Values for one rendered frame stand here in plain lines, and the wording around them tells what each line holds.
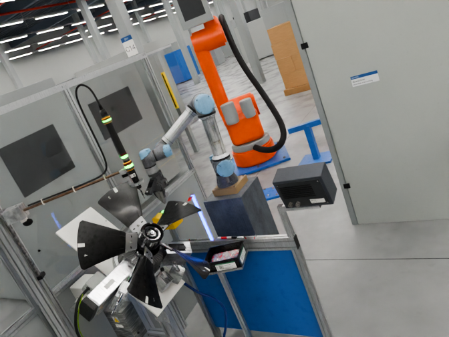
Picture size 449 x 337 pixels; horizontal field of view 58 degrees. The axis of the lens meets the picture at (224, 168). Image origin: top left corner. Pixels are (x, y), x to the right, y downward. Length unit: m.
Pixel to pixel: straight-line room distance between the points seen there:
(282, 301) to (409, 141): 1.61
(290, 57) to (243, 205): 7.51
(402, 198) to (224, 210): 1.61
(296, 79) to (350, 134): 6.59
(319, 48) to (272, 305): 1.91
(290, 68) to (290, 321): 7.85
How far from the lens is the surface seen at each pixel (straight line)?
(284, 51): 9.94
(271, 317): 2.79
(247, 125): 5.88
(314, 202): 2.07
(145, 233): 2.08
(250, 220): 2.69
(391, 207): 3.74
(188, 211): 2.27
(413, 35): 3.21
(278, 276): 2.51
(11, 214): 2.28
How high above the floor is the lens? 2.00
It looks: 18 degrees down
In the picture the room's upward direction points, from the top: 22 degrees counter-clockwise
